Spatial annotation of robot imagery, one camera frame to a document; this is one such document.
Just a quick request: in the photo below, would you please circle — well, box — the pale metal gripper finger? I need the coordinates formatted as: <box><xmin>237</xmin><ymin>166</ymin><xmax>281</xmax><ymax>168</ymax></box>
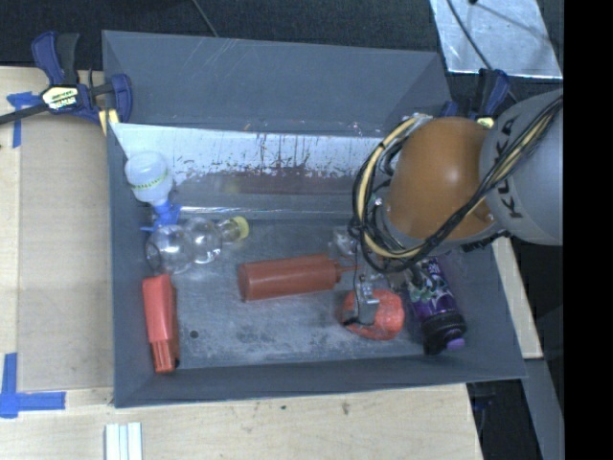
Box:
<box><xmin>357</xmin><ymin>275</ymin><xmax>381</xmax><ymax>327</ymax></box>

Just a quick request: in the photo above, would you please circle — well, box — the orange-red round sponge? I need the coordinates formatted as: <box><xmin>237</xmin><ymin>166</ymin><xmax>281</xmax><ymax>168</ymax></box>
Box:
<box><xmin>341</xmin><ymin>288</ymin><xmax>406</xmax><ymax>341</ymax></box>

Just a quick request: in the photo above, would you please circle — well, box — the small clear glass thing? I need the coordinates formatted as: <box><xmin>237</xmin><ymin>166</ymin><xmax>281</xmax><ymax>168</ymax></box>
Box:
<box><xmin>329</xmin><ymin>229</ymin><xmax>359</xmax><ymax>263</ymax></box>

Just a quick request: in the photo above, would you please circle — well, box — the purple bottle with black cap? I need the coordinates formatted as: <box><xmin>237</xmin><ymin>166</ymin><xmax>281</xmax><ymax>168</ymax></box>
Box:
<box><xmin>409</xmin><ymin>256</ymin><xmax>467</xmax><ymax>357</ymax></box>

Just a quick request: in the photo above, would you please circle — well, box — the grey metal bin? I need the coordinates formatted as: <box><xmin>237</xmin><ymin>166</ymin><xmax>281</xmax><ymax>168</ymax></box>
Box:
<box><xmin>101</xmin><ymin>30</ymin><xmax>529</xmax><ymax>409</ymax></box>

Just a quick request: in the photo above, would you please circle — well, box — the red-brown squeeze bottle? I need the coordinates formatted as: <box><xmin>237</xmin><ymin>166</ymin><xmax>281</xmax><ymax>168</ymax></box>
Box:
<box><xmin>238</xmin><ymin>253</ymin><xmax>361</xmax><ymax>303</ymax></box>

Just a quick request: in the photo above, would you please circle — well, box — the clear bottle with yellow cap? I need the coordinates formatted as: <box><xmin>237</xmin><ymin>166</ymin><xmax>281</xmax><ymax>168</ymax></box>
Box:
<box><xmin>145</xmin><ymin>216</ymin><xmax>251</xmax><ymax>276</ymax></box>

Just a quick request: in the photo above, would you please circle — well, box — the orange-red flat block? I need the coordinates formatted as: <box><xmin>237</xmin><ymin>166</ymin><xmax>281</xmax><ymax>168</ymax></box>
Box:
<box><xmin>141</xmin><ymin>274</ymin><xmax>181</xmax><ymax>375</ymax></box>

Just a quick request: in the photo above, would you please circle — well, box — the white spray bottle blue nozzle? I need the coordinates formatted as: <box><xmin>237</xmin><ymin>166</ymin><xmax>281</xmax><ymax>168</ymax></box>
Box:
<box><xmin>124</xmin><ymin>150</ymin><xmax>183</xmax><ymax>232</ymax></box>

